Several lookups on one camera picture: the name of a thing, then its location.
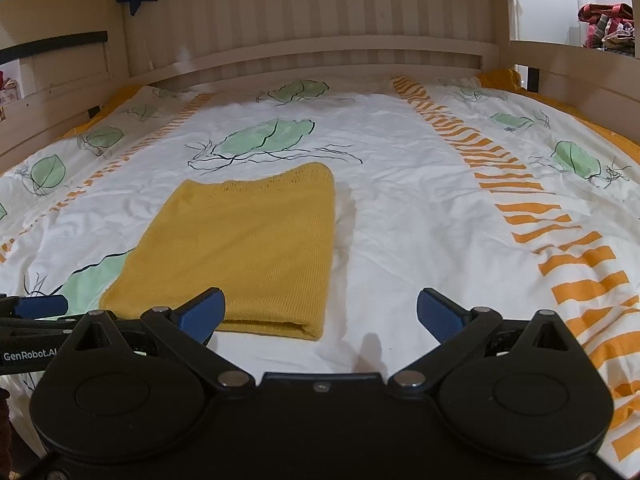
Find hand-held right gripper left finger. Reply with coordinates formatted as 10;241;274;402
60;287;251;390

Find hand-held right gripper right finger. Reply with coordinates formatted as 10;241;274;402
390;287;584;390

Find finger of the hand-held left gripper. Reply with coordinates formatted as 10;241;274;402
0;316;87;337
0;294;69;319

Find yellow knitted sweater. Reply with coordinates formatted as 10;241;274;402
99;162;336;342

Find white leaf print duvet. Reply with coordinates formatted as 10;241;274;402
0;75;640;466

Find patterned cloth pile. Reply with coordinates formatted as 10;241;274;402
0;70;24;122

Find red patterned bags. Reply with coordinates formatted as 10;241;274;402
577;2;640;52

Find wooden bed frame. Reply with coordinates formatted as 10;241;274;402
0;0;640;171

